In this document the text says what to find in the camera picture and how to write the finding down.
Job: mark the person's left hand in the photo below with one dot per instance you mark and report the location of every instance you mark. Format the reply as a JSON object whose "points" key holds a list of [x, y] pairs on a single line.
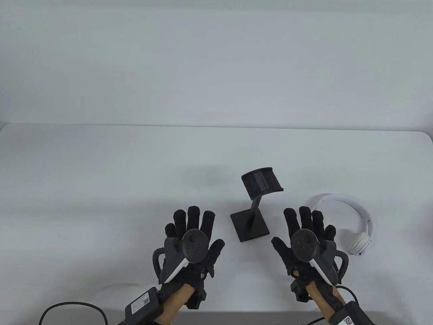
{"points": [[193, 217]]}

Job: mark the person's right hand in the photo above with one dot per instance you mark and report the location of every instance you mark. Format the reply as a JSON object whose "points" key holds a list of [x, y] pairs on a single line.
{"points": [[305, 218]]}

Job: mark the black headphone stand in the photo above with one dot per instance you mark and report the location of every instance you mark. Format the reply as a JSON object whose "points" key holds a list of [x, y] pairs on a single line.
{"points": [[252, 227]]}

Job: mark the white over-ear headphones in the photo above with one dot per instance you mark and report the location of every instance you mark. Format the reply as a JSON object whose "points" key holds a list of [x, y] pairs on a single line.
{"points": [[359, 242]]}

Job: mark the person's left forearm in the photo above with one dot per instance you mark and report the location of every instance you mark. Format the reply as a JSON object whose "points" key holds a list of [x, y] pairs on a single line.
{"points": [[177, 301]]}

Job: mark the black and white right controller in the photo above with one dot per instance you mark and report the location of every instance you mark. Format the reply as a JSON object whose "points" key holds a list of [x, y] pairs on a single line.
{"points": [[305, 244]]}

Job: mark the black and white controller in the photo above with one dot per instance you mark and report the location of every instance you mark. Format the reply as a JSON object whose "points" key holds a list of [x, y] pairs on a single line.
{"points": [[305, 244], [193, 244]]}

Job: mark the black and white left controller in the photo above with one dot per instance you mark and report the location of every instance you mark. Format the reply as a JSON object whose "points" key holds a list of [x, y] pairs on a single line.
{"points": [[193, 244]]}

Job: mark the black wrist sensor box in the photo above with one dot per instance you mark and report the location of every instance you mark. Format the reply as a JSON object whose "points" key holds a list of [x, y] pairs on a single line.
{"points": [[351, 315], [142, 302]]}

